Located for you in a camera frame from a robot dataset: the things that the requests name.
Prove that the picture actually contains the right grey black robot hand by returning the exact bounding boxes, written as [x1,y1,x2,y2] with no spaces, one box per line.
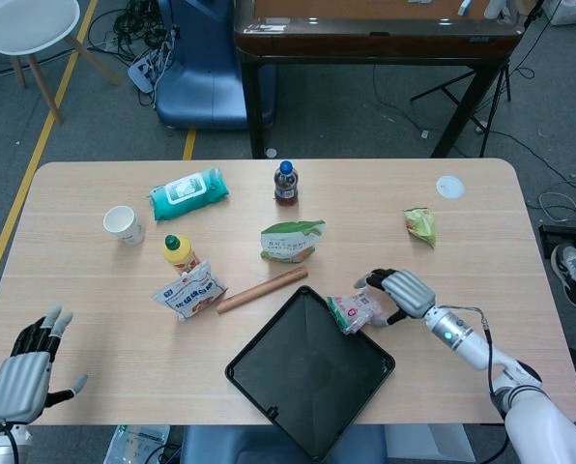
[354,268,437,326]

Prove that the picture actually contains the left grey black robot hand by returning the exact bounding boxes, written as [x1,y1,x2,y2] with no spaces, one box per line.
[0,304,89,424]

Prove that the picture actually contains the pink snack packet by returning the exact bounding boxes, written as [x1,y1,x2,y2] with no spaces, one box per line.
[325,291,384,335]

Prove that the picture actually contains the black baking tray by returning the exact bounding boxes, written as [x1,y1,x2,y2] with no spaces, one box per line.
[224,284,396,463]

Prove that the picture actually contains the crumpled green snack bag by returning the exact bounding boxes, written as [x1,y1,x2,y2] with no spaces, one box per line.
[403,207,437,249]

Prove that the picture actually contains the white round table grommet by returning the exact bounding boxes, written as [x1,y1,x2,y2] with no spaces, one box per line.
[436,175,465,199]

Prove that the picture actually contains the clear plastic package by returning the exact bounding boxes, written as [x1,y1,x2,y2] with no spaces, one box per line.
[102,423,171,464]

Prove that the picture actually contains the green white corn starch pouch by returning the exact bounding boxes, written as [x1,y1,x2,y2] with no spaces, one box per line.
[260,219,327,265]

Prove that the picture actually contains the wooden rolling pin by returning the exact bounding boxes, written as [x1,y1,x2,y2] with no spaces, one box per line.
[215,267,309,314]

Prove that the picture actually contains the dark liquid bottle blue cap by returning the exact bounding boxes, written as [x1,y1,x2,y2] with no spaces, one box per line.
[274,160,300,207]

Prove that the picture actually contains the black flat floor box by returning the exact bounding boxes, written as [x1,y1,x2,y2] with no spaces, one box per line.
[538,223,576,252]

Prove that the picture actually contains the black grey sneaker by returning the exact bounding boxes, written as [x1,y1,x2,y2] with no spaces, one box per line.
[550,243,576,309]

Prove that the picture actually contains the white paper cup stack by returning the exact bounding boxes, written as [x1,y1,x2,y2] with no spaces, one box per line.
[102,205,146,247]

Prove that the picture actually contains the white castor sugar bag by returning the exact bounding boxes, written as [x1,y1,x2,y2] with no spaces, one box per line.
[151,260,228,323]

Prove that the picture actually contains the yellow bottle green cap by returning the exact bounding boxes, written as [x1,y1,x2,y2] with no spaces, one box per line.
[160,234,202,276]

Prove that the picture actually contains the black tripod stand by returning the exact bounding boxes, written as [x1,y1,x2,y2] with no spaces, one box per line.
[410,0,545,134]

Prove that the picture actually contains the blue robot body base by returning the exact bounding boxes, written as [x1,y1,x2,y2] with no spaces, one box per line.
[179,424,389,464]

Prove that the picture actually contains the teal wet wipes pack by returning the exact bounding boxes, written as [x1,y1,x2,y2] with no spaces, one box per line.
[148,166,231,222]

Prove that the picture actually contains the dark brown mahjong table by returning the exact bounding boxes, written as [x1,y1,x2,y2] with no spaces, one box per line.
[233,0,524,160]

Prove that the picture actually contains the blue chair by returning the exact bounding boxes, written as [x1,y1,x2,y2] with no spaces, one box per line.
[155,0,277,131]

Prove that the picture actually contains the white power strip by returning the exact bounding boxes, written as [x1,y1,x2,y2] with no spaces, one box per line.
[127,50,166,93]

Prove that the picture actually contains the white chair wooden legs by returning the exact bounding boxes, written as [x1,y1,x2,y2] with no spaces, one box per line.
[0,0,123,125]

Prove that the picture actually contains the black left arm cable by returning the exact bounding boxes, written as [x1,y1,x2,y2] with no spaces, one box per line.
[0,420,19,464]

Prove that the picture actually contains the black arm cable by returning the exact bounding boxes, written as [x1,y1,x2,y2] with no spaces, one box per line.
[440,304,519,464]
[0,420,19,464]

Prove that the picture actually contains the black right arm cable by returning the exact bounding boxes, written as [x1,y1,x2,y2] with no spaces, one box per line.
[440,304,519,464]

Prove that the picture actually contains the tangled black floor cables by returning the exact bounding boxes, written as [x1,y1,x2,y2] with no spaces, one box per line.
[87,0,178,64]

